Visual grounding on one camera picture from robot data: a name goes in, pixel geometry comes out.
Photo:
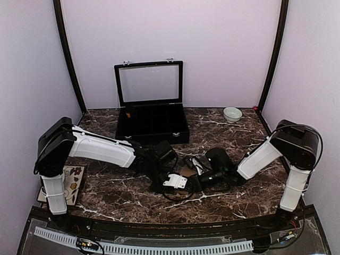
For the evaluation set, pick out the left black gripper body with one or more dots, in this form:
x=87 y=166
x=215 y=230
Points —
x=154 y=188

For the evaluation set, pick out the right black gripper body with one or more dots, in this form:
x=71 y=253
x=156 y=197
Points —
x=218 y=177

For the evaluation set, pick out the tan brown sock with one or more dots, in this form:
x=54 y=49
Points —
x=187 y=172

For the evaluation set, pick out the black display case glass lid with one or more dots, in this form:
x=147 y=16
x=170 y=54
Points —
x=152 y=92

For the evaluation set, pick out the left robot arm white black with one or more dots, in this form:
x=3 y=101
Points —
x=64 y=140

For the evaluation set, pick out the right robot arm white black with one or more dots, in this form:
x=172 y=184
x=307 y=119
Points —
x=299 y=144

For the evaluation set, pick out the pale green bowl at back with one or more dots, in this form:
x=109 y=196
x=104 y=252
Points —
x=232 y=114

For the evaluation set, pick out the floral patterned mat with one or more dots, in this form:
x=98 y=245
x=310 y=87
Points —
x=72 y=179

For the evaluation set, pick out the green circuit board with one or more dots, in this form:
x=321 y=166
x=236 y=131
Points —
x=86 y=245

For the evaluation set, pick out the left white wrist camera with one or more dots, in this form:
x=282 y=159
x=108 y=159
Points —
x=176 y=181

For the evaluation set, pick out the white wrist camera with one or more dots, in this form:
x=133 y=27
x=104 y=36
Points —
x=176 y=181
x=194 y=164

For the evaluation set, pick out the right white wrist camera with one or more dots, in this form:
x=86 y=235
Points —
x=194 y=164

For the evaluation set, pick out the black front rail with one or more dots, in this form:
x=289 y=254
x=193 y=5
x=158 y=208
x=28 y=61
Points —
x=108 y=230

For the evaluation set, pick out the right black frame post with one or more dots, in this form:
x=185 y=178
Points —
x=275 y=55

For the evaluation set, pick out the black frame post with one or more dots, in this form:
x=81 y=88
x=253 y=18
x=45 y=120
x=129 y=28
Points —
x=275 y=55
x=67 y=54

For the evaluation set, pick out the white slotted cable duct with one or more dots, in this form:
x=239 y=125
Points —
x=131 y=246

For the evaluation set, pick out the left black frame post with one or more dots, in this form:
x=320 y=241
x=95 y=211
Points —
x=67 y=54

